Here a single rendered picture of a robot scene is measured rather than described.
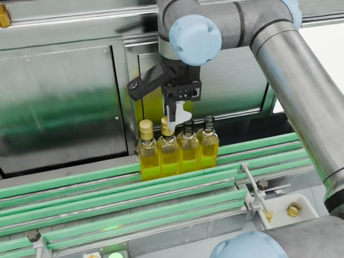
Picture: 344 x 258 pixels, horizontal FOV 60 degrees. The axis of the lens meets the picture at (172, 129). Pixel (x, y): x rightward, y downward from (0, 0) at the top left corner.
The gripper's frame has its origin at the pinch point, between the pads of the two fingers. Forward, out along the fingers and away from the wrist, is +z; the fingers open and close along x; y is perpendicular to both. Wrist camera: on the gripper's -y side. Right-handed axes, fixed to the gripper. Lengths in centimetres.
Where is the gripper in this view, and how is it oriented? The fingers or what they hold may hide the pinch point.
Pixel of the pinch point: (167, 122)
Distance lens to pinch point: 77.5
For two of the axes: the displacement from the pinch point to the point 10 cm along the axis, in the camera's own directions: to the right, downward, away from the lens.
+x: -2.4, -6.8, 6.9
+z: 0.0, 7.1, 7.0
